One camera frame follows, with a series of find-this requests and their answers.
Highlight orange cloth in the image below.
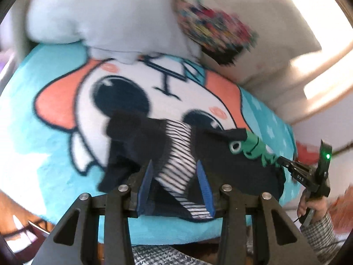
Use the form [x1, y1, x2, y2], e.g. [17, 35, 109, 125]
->
[329, 185, 353, 229]

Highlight person's checked clothing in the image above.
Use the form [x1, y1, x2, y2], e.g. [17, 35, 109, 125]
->
[132, 240, 257, 265]

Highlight colourful printed cloth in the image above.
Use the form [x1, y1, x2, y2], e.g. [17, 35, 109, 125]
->
[169, 0, 259, 67]

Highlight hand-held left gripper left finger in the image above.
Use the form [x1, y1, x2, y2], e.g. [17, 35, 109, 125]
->
[32, 159, 154, 265]

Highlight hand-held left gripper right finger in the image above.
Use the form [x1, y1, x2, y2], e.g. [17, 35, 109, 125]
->
[196, 161, 322, 265]

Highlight dark pants with striped panel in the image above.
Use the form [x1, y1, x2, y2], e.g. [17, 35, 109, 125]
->
[98, 110, 286, 223]

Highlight white cushion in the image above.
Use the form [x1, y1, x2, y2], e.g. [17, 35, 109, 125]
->
[193, 0, 353, 125]

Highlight red cloth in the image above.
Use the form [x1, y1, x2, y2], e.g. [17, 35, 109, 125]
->
[296, 141, 322, 166]

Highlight dark patterned cloth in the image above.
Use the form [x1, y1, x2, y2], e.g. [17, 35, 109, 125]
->
[0, 214, 50, 257]

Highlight person's right hand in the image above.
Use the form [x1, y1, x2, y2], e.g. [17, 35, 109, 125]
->
[297, 190, 329, 224]

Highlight light blue cloth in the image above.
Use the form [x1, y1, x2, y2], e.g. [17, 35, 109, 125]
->
[26, 0, 203, 64]

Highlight teal cartoon printed blanket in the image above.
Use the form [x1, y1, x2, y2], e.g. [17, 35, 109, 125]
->
[0, 41, 302, 246]

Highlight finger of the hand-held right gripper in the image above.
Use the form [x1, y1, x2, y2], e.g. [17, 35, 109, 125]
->
[277, 156, 302, 178]

